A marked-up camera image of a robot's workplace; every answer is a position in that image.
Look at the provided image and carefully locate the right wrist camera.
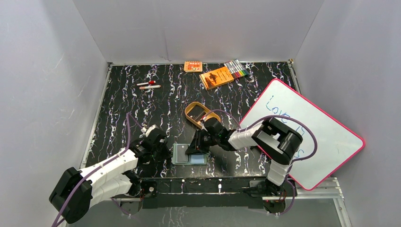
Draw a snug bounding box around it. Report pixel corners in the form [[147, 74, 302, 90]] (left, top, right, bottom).
[[200, 116, 209, 123]]

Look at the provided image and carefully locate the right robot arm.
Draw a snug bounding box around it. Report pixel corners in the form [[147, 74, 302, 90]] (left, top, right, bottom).
[[185, 118, 303, 196]]

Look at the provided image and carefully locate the white pink marker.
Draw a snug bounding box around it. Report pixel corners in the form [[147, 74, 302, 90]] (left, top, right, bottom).
[[139, 85, 161, 90]]

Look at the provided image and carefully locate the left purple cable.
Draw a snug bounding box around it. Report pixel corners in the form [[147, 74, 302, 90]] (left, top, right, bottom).
[[52, 113, 145, 227]]

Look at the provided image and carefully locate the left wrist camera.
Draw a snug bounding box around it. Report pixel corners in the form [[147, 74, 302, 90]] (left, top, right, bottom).
[[141, 124, 158, 137]]

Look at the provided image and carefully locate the small orange card box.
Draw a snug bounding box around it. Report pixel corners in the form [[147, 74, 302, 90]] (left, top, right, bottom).
[[183, 61, 203, 72]]

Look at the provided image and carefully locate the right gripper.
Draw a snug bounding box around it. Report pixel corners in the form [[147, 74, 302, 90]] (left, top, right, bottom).
[[185, 129, 219, 155]]

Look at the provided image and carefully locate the set of coloured markers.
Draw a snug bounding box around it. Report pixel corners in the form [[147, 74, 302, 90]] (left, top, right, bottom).
[[224, 59, 250, 79]]

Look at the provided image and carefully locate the tan oval tray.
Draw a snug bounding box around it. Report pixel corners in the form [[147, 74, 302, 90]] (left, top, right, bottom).
[[184, 102, 221, 129]]

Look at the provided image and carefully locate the red capped marker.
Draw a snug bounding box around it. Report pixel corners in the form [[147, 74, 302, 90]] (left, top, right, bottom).
[[137, 80, 156, 86]]

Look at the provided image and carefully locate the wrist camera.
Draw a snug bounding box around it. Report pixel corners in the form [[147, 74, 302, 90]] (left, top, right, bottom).
[[141, 124, 158, 137], [200, 116, 209, 123]]

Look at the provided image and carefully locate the pink framed whiteboard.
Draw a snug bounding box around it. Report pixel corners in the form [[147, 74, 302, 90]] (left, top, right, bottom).
[[240, 79, 365, 191]]

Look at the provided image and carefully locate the mint green card holder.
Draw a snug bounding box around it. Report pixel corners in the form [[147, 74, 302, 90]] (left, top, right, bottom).
[[172, 143, 207, 165]]

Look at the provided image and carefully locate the black base frame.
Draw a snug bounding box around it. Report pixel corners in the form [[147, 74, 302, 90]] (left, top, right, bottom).
[[119, 177, 287, 217]]

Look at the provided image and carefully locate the orange book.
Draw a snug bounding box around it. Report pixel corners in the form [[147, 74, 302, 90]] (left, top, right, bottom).
[[199, 66, 234, 90]]

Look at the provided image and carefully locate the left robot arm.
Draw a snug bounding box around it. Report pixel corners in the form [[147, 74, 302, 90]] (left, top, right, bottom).
[[49, 125, 169, 224]]

